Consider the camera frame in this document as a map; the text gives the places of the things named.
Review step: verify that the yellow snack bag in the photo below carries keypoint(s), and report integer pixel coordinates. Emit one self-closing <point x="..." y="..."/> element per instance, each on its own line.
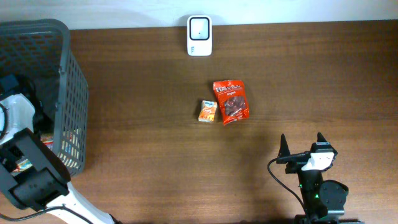
<point x="46" y="140"/>

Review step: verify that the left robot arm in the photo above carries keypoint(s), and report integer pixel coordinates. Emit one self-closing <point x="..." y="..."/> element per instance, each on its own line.
<point x="32" y="176"/>

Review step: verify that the orange tissue pack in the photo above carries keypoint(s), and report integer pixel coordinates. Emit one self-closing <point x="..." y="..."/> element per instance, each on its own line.
<point x="208" y="111"/>

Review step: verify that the red snack bag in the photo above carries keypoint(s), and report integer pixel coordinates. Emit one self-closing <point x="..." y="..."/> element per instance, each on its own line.
<point x="232" y="100"/>

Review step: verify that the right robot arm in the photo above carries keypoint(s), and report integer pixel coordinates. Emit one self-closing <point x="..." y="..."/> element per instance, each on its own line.
<point x="322" y="200"/>

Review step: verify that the grey plastic mesh basket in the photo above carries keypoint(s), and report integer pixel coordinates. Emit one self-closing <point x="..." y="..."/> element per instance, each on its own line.
<point x="40" y="51"/>

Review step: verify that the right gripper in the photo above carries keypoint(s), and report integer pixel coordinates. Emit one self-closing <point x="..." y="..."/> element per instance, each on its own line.
<point x="298" y="158"/>

